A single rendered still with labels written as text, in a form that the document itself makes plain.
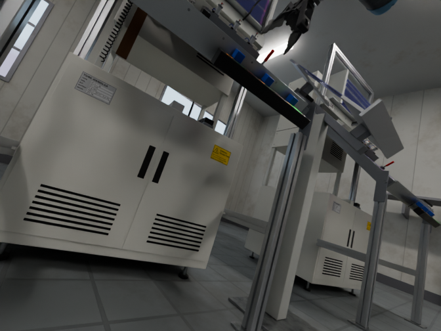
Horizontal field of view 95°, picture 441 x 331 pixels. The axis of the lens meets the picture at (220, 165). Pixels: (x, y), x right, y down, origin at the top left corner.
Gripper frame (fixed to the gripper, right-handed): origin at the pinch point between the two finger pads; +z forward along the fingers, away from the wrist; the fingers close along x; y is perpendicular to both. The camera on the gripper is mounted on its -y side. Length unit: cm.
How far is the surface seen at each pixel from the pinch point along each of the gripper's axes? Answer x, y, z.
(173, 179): 16, -49, 47
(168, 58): 31, 24, 43
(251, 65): 16.7, -35.3, 1.9
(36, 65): 161, 199, 247
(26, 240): 49, -73, 62
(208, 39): 30.0, -35.7, 3.5
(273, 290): -28, -83, 44
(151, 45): 41, 24, 42
